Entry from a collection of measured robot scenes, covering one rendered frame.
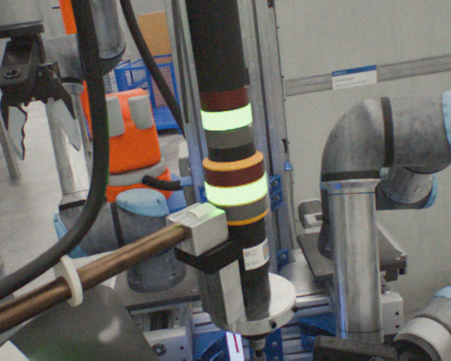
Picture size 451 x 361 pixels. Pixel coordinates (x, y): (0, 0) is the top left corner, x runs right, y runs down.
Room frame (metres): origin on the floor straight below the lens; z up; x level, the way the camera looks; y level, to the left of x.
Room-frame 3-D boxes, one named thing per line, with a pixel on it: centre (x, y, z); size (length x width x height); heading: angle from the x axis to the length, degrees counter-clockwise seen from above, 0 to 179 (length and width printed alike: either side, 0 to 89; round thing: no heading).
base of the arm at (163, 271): (1.14, 0.21, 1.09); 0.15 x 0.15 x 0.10
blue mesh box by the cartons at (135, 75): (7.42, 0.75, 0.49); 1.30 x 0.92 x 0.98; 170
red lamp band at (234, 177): (0.34, -0.01, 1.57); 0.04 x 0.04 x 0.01
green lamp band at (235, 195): (0.34, -0.01, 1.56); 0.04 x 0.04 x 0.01
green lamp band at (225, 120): (0.34, -0.01, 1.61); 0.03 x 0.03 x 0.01
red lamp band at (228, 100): (0.34, -0.01, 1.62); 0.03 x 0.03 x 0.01
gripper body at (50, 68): (0.85, 0.29, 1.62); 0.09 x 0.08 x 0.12; 5
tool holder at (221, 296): (0.33, 0.00, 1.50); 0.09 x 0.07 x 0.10; 130
